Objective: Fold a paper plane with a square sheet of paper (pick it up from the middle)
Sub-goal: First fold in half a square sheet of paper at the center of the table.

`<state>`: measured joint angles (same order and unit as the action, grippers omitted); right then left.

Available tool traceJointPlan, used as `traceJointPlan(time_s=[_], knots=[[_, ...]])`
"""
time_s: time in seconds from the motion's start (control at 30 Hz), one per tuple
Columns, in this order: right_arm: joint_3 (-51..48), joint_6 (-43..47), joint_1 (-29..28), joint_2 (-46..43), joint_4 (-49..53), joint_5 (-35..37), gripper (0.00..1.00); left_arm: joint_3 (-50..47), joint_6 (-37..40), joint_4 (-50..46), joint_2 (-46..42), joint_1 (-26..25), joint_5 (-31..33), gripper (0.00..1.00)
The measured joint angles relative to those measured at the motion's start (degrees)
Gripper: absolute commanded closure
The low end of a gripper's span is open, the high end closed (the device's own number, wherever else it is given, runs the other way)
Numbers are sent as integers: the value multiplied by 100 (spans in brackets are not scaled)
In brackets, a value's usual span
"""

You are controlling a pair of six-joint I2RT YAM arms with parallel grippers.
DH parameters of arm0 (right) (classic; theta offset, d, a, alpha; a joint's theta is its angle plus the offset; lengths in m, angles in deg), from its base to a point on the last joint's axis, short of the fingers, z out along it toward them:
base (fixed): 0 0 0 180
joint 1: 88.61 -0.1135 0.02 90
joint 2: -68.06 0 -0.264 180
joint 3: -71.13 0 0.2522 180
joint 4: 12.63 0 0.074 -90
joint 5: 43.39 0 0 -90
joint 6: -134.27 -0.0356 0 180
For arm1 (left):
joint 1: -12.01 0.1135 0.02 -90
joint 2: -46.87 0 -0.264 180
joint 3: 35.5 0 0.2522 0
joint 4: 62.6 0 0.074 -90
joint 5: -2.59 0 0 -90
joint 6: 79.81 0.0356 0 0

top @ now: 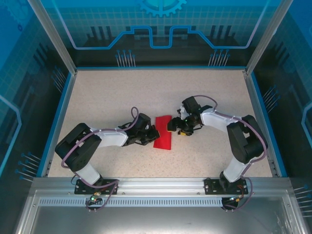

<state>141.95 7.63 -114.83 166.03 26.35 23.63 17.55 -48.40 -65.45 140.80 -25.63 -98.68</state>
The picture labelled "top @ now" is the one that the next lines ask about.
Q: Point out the red cloth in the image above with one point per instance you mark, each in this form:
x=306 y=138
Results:
x=163 y=140

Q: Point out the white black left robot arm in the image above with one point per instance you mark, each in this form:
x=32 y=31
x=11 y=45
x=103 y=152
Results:
x=109 y=140

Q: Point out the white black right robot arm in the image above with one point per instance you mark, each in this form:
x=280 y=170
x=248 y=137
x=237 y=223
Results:
x=214 y=122

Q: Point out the steel sheet platform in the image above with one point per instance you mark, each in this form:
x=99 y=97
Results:
x=156 y=221

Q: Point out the aluminium mounting rail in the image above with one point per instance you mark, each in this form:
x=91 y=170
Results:
x=161 y=185

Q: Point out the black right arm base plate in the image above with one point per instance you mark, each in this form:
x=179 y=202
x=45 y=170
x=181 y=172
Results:
x=209 y=190

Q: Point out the aluminium blue side rail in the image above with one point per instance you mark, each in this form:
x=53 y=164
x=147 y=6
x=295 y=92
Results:
x=59 y=122
x=262 y=122

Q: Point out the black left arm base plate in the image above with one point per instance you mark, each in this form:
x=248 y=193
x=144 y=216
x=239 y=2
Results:
x=78 y=190

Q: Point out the blue printed enclosure panel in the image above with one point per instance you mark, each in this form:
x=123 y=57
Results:
x=297 y=73
x=156 y=14
x=14 y=73

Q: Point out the aluminium frame post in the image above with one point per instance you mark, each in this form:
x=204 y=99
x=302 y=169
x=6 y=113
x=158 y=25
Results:
x=52 y=36
x=265 y=36

